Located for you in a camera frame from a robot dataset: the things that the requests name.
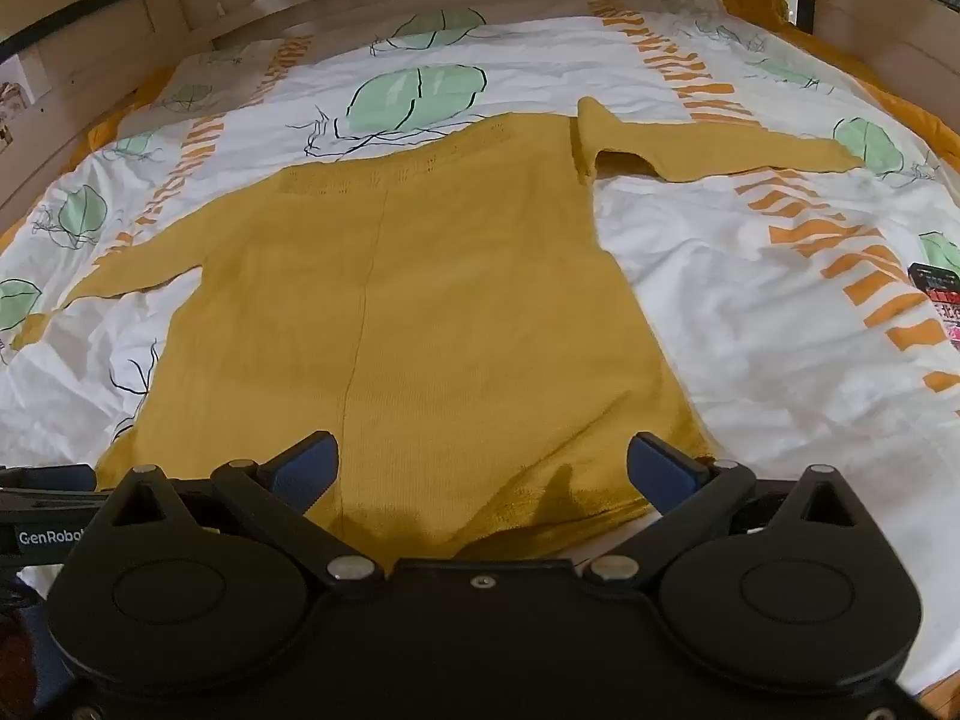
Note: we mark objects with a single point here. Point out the red black packet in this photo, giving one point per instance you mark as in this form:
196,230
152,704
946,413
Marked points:
939,300

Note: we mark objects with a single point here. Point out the wooden bed side rail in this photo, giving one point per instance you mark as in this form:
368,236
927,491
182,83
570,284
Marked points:
870,7

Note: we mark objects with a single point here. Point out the white leaf printed quilt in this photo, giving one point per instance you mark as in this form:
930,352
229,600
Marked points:
750,315

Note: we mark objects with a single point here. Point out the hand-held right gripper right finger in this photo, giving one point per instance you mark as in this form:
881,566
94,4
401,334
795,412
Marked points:
658,466

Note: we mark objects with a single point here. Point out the yellow knit sweater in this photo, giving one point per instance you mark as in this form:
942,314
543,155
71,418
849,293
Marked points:
420,315

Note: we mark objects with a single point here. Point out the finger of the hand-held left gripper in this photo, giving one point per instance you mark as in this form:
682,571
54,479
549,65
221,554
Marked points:
52,480

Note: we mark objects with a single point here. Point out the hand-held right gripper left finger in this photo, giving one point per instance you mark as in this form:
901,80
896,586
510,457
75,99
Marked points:
309,466

